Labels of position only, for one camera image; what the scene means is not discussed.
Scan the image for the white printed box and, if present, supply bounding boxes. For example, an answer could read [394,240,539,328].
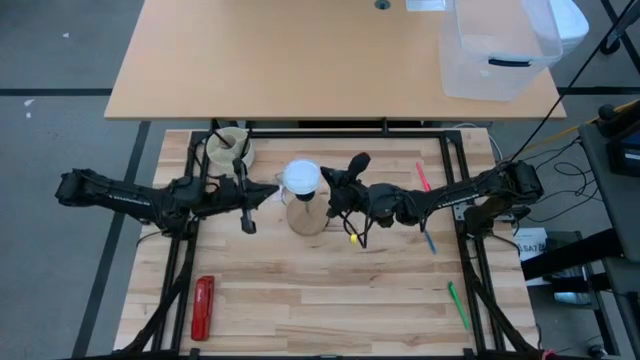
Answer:
[513,227,551,287]

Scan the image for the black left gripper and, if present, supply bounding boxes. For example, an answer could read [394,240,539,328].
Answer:
[199,158,280,235]

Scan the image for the white lightbulb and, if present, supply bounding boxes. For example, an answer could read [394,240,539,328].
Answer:
[282,158,323,196]

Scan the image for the pink pen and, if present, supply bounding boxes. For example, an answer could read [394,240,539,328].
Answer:
[415,161,432,193]

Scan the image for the black aluminium table frame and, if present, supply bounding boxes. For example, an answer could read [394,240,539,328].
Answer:
[119,128,541,360]

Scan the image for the clear plastic storage bin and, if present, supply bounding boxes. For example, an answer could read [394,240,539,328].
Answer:
[438,0,565,102]

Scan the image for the white round pen cup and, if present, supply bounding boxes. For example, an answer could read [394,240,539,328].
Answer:
[205,126,256,176]

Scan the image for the thin black pole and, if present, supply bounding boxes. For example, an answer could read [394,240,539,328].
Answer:
[509,0,640,161]

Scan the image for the green pen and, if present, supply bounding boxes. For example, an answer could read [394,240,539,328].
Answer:
[447,281,471,330]

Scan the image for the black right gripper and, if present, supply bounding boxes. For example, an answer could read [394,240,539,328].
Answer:
[319,152,399,224]

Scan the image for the wooden base table lamp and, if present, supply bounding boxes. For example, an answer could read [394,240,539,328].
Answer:
[285,191,331,237]

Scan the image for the tan wooden desk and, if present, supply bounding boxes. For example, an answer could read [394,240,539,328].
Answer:
[103,0,568,122]

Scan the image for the dark grey side table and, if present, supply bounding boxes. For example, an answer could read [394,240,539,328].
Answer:
[519,99,640,360]

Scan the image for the black cable yellow tag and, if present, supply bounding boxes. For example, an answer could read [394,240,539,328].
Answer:
[338,209,384,250]

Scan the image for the white rounded object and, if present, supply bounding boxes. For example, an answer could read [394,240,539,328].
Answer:
[548,0,590,56]

